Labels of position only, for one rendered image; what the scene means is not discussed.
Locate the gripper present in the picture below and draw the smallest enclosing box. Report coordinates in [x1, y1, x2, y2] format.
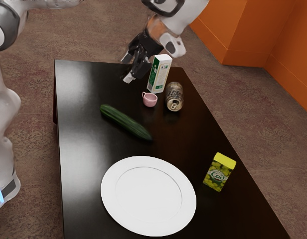
[120, 28, 162, 84]

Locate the white round plate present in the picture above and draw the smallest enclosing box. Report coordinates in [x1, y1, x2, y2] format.
[100, 155, 197, 238]

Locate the white green carton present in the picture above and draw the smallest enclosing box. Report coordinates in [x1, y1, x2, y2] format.
[146, 54, 173, 94]

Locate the pink small cup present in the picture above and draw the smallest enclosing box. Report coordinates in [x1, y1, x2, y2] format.
[142, 91, 158, 108]

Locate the brown drink can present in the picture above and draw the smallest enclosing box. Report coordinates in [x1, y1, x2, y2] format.
[165, 81, 184, 112]

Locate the green cucumber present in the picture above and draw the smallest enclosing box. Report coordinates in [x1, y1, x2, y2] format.
[100, 104, 154, 142]

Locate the yellow green box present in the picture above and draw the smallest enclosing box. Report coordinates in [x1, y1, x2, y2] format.
[202, 152, 237, 193]

